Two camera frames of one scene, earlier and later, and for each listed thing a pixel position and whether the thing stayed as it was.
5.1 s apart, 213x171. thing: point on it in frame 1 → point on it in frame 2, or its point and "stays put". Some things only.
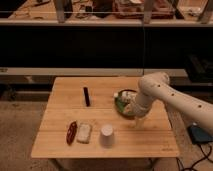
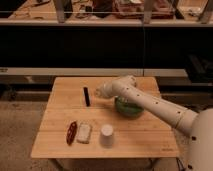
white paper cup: [107, 136] stays put
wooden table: [81, 121] stays put
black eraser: [87, 99] stays put
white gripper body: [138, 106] → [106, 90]
